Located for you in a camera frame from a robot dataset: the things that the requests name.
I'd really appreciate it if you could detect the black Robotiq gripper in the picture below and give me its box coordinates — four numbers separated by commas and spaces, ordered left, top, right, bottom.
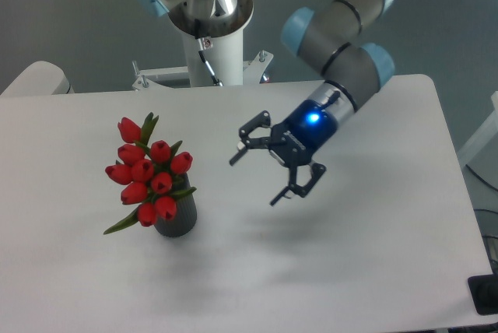
228, 98, 340, 208

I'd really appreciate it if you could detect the red tulip bouquet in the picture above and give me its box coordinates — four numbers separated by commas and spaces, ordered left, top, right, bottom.
103, 113, 193, 235

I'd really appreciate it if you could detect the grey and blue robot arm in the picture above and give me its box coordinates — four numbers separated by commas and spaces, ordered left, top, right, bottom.
138, 0, 395, 198

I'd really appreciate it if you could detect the dark grey ribbed vase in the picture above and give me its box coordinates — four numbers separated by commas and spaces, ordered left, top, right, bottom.
153, 174, 197, 237

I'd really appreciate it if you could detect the black box at table edge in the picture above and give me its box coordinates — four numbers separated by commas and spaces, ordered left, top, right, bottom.
468, 275, 497, 316

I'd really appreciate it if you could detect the white rounded chair back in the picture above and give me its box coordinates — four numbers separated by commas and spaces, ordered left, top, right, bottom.
1, 61, 75, 98

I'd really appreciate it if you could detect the white pedestal base frame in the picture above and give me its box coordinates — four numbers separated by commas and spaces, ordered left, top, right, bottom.
132, 50, 274, 91

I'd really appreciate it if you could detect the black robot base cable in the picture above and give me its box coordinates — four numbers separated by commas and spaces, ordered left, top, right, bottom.
192, 17, 225, 87

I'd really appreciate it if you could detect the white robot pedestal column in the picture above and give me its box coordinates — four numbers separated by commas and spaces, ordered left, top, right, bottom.
166, 0, 254, 87

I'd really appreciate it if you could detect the black cable on right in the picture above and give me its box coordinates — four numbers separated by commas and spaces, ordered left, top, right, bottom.
465, 164, 498, 190

